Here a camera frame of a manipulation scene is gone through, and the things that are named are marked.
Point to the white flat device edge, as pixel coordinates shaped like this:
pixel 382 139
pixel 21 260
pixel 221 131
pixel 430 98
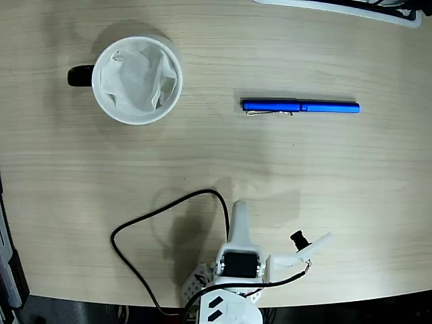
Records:
pixel 413 21

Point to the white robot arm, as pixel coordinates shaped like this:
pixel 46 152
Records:
pixel 233 310

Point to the black camera on white mount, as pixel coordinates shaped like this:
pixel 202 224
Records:
pixel 283 261

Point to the grey metal desk rail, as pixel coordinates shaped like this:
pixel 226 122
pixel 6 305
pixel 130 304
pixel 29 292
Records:
pixel 6 266

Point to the crumpled white tissue paper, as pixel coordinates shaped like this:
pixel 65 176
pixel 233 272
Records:
pixel 135 81

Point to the blue pen with clip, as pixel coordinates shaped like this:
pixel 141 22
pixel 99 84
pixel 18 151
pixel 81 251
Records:
pixel 303 107

